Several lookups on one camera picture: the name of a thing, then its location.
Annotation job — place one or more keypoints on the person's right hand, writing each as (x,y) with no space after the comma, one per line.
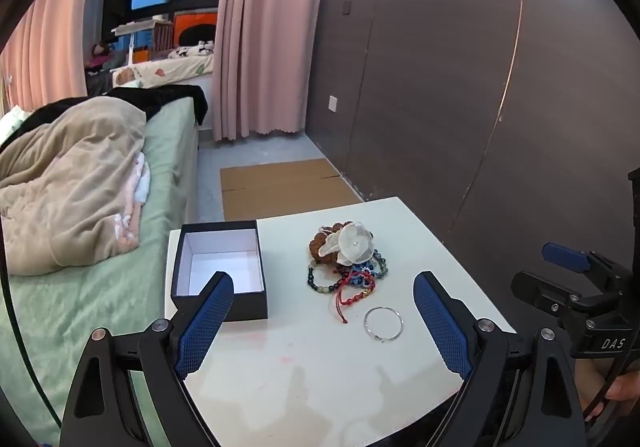
(622,387)

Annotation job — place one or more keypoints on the black and white plush toy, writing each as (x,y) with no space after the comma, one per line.
(192,49)

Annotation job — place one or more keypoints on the light patterned pillow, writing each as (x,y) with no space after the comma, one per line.
(10,122)

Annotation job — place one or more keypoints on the white wall socket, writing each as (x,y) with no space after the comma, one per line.
(333,103)

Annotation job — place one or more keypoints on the pink curtain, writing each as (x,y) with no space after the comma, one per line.
(50,57)
(260,52)

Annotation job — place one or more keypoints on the white rack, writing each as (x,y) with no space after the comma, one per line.
(132,28)

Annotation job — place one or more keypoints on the orange box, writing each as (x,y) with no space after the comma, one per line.
(197,24)

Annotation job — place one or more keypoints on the bed with green sheet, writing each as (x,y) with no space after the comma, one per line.
(160,167)

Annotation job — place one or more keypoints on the blue flower bead ornament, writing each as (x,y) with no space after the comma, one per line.
(360,275)

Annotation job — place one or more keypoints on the white fabric flower hair clip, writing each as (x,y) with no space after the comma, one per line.
(352,242)

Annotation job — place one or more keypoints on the silver bangle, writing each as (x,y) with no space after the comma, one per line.
(365,323)

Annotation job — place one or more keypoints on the black jewelry box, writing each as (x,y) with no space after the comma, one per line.
(210,247)

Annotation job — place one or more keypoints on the flat cardboard sheet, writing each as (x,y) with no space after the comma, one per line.
(280,192)

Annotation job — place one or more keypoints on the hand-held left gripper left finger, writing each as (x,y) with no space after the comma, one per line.
(205,322)

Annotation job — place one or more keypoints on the beige blanket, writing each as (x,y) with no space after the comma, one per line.
(75,177)

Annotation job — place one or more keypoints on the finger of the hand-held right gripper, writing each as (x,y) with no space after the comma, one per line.
(565,254)
(540,289)

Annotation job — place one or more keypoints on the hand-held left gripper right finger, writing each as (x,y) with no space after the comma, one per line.
(440,327)

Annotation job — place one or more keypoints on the printed quilt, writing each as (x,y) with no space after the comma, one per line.
(165,69)

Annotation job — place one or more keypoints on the black cloth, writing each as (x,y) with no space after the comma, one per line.
(165,94)

